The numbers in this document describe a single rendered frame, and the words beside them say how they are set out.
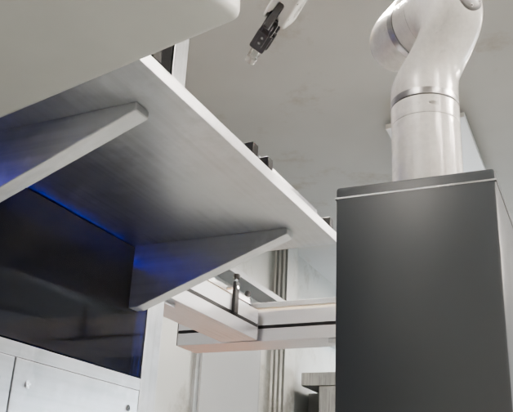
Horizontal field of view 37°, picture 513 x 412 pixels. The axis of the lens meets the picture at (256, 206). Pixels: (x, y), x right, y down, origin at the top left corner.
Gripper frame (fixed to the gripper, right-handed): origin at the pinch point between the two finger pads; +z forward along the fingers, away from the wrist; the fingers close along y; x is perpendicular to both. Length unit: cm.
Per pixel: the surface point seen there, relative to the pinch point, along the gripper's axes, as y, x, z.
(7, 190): -61, 11, 17
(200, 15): -79, -5, -28
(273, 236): -22.1, -24.4, 21.8
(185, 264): -24.3, -13.9, 37.7
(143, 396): -35, -23, 62
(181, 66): 22.5, 16.3, 26.4
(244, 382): 403, -104, 444
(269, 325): 39, -42, 87
